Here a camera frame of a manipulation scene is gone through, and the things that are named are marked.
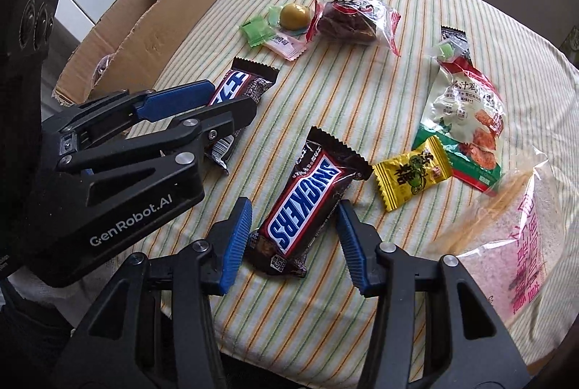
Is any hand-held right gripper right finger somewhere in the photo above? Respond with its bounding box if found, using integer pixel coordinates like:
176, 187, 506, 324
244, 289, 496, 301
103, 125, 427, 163
335, 199, 532, 389

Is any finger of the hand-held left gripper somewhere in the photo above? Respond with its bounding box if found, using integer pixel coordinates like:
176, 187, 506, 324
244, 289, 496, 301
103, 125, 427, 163
56, 96, 258, 175
43, 81, 216, 145

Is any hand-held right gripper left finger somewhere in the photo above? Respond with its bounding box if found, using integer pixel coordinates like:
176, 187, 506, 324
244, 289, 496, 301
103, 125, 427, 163
50, 196, 253, 389

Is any brown chocolate bar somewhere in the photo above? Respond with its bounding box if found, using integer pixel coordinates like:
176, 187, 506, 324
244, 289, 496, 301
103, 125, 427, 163
203, 58, 280, 176
244, 127, 374, 279

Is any cardboard box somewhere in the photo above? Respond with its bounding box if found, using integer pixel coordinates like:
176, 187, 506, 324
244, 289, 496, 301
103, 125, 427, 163
54, 0, 237, 107

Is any yellow candy packet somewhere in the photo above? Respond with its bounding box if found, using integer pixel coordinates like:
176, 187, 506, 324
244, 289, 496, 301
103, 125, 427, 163
373, 135, 454, 213

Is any green square candy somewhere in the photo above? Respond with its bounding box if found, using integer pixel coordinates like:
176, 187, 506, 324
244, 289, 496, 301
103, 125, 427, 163
240, 16, 278, 50

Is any pink candy packet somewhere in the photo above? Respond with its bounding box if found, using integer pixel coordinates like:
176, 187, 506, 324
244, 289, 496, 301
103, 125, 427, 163
262, 31, 308, 63

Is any round yellow candy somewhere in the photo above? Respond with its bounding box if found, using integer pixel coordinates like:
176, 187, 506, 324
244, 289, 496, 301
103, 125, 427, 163
269, 2, 317, 32

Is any white green snack pouch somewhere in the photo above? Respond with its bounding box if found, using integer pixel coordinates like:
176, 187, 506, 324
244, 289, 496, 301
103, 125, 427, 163
413, 54, 505, 195

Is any large clear pink bag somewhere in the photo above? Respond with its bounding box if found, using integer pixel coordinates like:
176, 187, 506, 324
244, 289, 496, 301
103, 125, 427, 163
427, 145, 568, 326

